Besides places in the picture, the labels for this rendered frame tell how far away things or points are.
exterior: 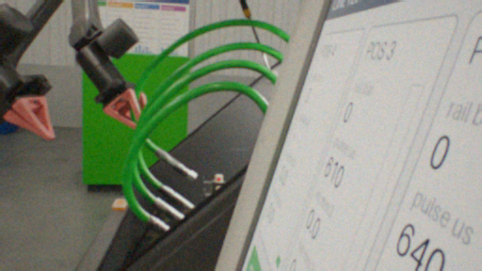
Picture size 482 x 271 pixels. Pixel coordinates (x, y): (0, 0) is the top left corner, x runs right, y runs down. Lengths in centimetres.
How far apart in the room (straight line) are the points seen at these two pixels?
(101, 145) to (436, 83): 405
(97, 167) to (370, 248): 409
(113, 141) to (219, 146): 301
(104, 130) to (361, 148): 397
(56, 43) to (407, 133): 753
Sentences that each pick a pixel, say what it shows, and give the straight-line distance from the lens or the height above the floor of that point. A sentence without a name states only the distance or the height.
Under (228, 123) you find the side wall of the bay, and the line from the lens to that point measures 119.
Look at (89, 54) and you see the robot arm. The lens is 92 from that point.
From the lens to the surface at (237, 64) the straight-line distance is 69.
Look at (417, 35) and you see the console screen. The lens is 19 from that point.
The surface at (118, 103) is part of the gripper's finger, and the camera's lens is 87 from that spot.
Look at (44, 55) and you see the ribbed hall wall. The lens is 775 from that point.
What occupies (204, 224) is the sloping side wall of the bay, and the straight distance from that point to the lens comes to 55.
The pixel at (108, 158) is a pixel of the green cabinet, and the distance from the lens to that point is 420.
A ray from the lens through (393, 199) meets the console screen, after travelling 17.
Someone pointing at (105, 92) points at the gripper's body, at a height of 127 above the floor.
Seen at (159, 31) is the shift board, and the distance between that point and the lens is 725.
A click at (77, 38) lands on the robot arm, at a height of 137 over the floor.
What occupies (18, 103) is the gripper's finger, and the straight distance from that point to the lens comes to 78.
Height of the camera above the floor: 135
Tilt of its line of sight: 10 degrees down
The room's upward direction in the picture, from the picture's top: 4 degrees clockwise
